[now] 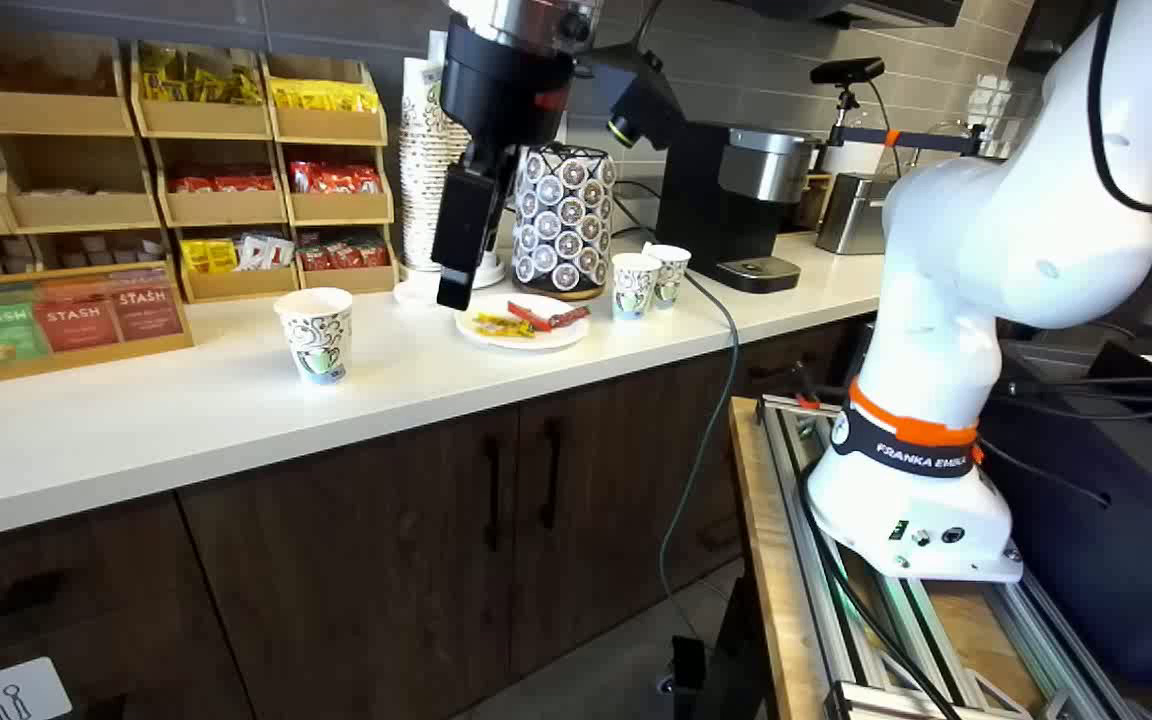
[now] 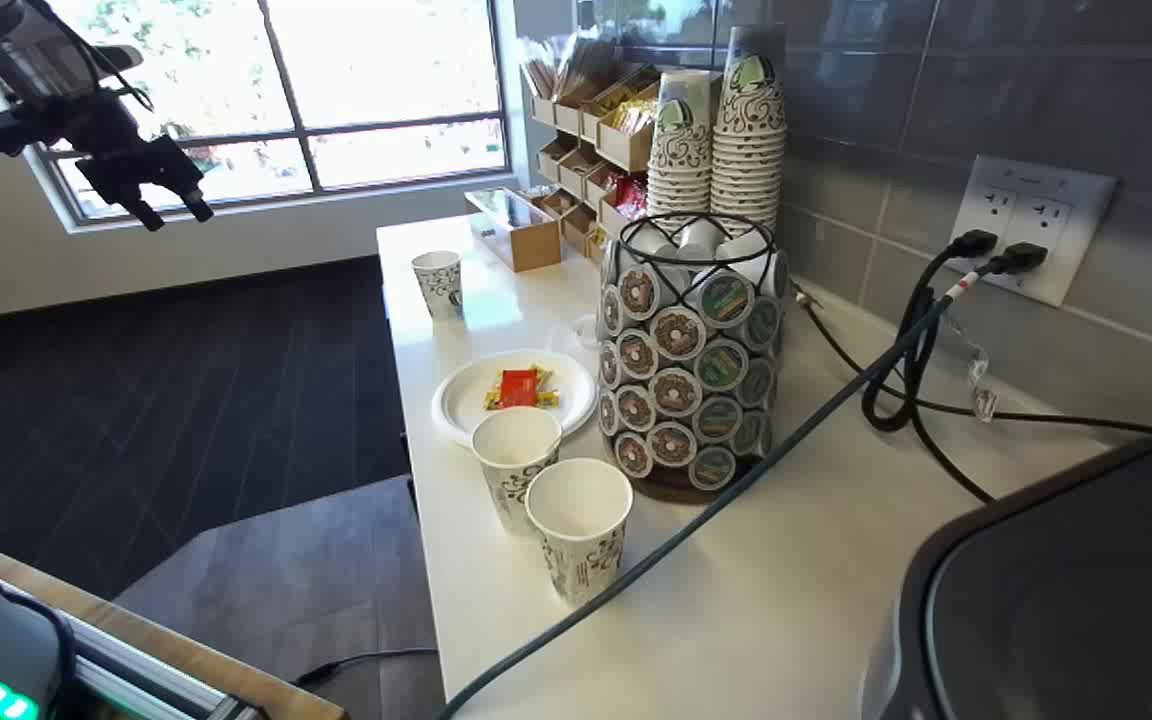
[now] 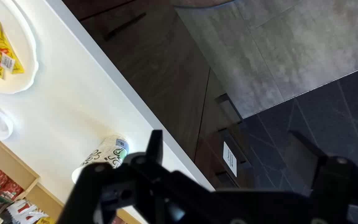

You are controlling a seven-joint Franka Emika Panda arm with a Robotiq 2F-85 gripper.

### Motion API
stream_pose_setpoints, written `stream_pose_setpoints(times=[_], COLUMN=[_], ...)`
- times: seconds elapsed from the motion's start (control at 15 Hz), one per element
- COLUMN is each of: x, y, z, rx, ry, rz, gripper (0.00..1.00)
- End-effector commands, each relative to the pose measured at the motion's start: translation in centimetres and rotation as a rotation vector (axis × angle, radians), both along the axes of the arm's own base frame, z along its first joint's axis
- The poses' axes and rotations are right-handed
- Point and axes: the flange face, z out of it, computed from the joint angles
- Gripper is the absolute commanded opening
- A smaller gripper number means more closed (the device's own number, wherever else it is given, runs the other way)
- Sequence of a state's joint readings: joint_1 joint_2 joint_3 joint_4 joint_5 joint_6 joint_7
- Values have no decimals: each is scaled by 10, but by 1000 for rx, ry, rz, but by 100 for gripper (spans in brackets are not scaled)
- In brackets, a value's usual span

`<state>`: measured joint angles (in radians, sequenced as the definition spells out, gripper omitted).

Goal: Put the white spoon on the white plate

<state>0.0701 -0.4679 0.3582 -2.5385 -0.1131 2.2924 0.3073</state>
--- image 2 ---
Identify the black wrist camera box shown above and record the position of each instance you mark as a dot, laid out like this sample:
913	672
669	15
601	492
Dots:
9	130

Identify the short stack of paper cups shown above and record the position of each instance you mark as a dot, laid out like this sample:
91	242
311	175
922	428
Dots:
682	153

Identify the black appliance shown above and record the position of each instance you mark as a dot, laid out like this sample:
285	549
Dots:
1080	603

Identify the tall stack of paper cups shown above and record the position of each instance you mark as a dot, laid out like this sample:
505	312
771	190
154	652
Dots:
745	144

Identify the large patterned paper cup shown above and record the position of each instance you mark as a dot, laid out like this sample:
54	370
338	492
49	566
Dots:
582	545

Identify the white wall outlet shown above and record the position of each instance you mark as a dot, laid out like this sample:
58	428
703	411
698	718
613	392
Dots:
1068	206

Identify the wooden box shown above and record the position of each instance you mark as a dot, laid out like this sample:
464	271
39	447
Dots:
533	242

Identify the red snack packet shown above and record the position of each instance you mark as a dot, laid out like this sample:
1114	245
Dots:
521	384

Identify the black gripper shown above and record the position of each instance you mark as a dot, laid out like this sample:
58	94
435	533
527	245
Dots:
117	140

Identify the snack display rack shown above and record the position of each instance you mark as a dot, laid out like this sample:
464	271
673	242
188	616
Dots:
601	135

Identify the medium patterned paper cup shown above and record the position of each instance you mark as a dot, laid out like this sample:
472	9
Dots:
508	472

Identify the black power plug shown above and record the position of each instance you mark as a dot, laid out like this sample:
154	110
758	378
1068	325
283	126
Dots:
972	242
1018	256

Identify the small patterned paper cup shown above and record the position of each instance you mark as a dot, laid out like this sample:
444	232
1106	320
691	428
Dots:
436	285

